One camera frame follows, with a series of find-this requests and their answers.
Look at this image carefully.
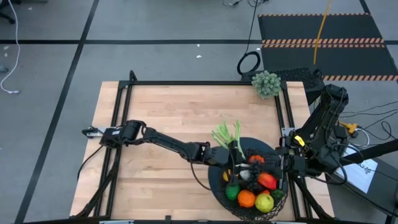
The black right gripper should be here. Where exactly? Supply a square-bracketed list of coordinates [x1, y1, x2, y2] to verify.
[273, 154, 313, 177]

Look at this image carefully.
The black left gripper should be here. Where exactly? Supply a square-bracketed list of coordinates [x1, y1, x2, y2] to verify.
[206, 139, 246, 167]

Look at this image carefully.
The green celery bunch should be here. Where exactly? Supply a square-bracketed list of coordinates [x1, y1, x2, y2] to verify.
[211, 119, 252, 181]

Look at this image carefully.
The dark green pepper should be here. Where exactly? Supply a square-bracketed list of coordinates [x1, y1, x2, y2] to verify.
[271, 189, 285, 202]

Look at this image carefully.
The round green lime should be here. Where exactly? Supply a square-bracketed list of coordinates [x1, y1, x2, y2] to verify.
[225, 184, 241, 201]

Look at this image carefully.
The yellow green apple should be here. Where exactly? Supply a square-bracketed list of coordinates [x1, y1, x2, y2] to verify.
[254, 193, 275, 213]

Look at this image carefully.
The round orange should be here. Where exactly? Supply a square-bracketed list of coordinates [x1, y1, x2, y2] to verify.
[238, 189, 256, 208]

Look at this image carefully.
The dark wicker basket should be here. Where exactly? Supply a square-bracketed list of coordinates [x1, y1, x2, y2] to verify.
[219, 148, 289, 222]

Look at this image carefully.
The blue round woven placemat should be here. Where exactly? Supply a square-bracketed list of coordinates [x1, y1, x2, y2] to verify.
[208, 137, 282, 212]

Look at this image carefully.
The pale green potted succulent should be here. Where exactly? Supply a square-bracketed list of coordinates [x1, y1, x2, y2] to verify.
[251, 70, 282, 100]

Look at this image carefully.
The yellow connector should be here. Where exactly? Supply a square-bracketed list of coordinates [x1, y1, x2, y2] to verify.
[341, 121, 359, 135]

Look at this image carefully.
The white paper sheet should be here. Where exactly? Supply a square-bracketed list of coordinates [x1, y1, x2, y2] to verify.
[335, 144, 379, 194]

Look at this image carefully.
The black side stand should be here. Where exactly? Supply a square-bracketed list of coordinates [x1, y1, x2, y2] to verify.
[326, 138, 398, 224]

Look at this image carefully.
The black hazard striped floor mat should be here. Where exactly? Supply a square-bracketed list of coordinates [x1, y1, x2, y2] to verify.
[257, 12, 398, 83]

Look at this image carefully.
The black office chair base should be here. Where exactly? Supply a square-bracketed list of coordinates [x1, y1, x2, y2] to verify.
[0, 0, 23, 25]

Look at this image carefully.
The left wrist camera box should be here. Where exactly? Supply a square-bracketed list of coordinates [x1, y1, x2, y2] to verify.
[195, 141, 211, 164]

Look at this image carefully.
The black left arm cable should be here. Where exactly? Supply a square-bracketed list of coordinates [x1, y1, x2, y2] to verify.
[189, 161, 215, 191]

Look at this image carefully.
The black metal table frame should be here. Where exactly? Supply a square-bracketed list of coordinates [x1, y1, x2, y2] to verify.
[74, 70, 335, 224]

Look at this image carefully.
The black coiled floor cable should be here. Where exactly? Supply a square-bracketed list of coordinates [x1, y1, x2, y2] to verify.
[236, 0, 262, 76]

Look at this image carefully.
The yellow cable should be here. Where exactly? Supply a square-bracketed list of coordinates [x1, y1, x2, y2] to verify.
[313, 0, 333, 65]

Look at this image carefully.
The white floor cable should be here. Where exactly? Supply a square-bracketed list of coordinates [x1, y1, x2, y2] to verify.
[0, 0, 21, 95]

